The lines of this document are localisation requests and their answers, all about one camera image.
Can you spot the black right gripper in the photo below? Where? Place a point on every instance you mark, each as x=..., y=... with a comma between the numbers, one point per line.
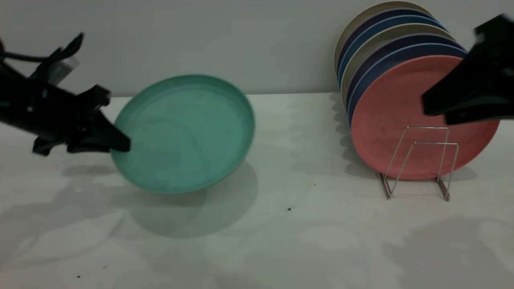
x=498, y=36

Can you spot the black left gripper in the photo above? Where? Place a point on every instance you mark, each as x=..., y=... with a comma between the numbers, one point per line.
x=40, y=108

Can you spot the green round plate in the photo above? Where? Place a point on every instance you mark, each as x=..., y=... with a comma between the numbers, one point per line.
x=188, y=132

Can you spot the blue round plate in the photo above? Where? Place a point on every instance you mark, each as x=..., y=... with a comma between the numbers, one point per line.
x=401, y=20
x=401, y=54

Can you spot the pink round plate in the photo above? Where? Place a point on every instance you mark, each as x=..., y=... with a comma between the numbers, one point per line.
x=389, y=120

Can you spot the dark purple round plate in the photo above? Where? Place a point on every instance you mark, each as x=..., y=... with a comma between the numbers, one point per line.
x=401, y=42
x=401, y=13

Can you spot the beige round plate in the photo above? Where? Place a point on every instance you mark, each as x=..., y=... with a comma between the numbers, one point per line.
x=393, y=32
x=385, y=5

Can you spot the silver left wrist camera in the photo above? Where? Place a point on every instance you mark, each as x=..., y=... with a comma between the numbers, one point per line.
x=60, y=70

